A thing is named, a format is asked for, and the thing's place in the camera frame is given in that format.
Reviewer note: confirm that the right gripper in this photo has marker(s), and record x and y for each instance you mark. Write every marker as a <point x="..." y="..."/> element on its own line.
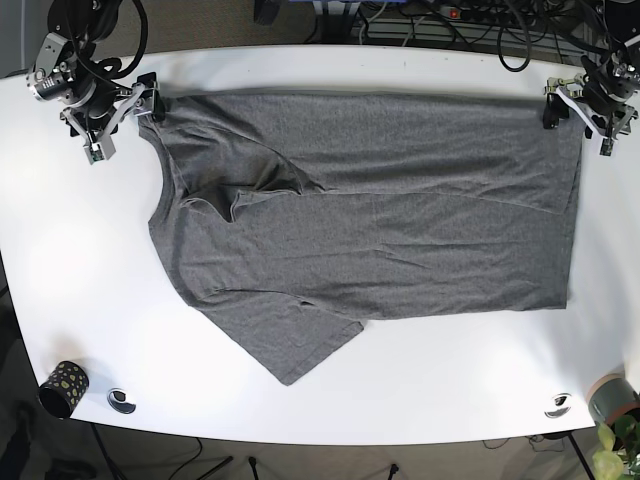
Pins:
<point x="97" y="120"/>

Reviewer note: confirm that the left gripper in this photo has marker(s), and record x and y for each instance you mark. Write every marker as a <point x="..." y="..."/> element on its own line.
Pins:
<point x="599" y="97"/>

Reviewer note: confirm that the heather grey T-shirt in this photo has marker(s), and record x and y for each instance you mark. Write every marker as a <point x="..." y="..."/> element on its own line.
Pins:
<point x="289" y="220"/>

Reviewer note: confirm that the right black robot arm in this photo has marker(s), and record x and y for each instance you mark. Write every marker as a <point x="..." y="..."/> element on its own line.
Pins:
<point x="64" y="69"/>

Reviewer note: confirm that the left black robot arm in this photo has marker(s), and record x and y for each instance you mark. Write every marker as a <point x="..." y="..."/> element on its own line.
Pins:
<point x="606" y="33"/>

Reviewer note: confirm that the grey tape roll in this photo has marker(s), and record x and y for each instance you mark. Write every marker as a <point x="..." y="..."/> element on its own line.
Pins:
<point x="610" y="398"/>

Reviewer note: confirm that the black gold-dotted cup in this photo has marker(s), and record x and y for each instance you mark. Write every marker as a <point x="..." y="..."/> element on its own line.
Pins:
<point x="64" y="388"/>

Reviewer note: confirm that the green potted plant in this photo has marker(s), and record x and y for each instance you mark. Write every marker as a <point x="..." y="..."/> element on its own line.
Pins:
<point x="618" y="455"/>

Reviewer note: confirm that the right table cable grommet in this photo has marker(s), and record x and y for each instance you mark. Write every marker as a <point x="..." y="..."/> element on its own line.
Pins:
<point x="560" y="404"/>

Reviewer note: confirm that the table cable grommet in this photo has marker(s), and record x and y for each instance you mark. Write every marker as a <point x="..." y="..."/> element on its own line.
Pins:
<point x="119" y="401"/>
<point x="560" y="404"/>

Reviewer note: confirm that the left table cable grommet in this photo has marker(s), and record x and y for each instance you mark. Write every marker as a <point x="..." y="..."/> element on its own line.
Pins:
<point x="119" y="401"/>

